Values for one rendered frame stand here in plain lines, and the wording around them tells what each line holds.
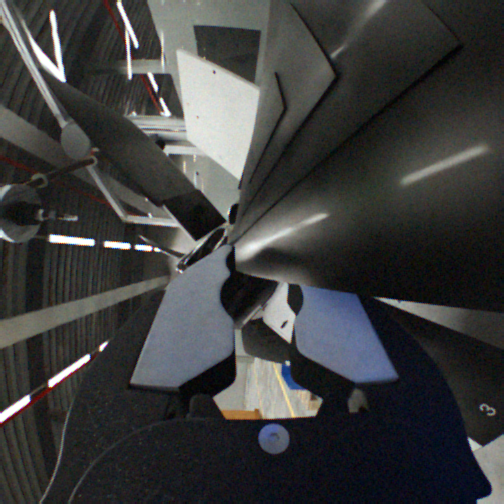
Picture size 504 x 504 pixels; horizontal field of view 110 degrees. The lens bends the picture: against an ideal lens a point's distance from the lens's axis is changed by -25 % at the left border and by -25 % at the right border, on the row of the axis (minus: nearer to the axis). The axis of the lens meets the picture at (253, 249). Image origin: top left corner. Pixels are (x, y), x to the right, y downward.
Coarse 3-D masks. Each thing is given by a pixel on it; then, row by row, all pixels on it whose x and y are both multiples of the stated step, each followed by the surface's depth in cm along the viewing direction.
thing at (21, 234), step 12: (0, 192) 19; (12, 192) 20; (24, 192) 22; (0, 204) 19; (12, 204) 20; (0, 216) 19; (12, 216) 21; (0, 228) 19; (12, 228) 21; (24, 228) 23; (36, 228) 25; (12, 240) 21; (24, 240) 23
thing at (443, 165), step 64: (320, 0) 5; (384, 0) 3; (448, 0) 2; (320, 64) 6; (384, 64) 4; (448, 64) 3; (256, 128) 12; (320, 128) 6; (384, 128) 4; (448, 128) 3; (256, 192) 12; (320, 192) 7; (384, 192) 5; (448, 192) 3; (256, 256) 12; (320, 256) 7; (384, 256) 5; (448, 256) 3
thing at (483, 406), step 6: (480, 402) 15; (486, 402) 15; (492, 402) 15; (474, 408) 16; (480, 408) 15; (486, 408) 15; (492, 408) 15; (498, 408) 14; (480, 414) 15; (486, 414) 15; (492, 414) 15; (498, 414) 14; (492, 420) 14
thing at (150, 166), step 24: (48, 72) 20; (72, 96) 23; (96, 120) 26; (120, 120) 33; (96, 144) 23; (120, 144) 28; (144, 144) 34; (120, 168) 25; (144, 168) 29; (168, 168) 34; (144, 192) 26; (168, 192) 30
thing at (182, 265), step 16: (208, 240) 29; (224, 240) 28; (192, 256) 28; (240, 272) 26; (240, 288) 26; (256, 288) 27; (272, 288) 29; (240, 304) 26; (256, 304) 28; (240, 320) 27
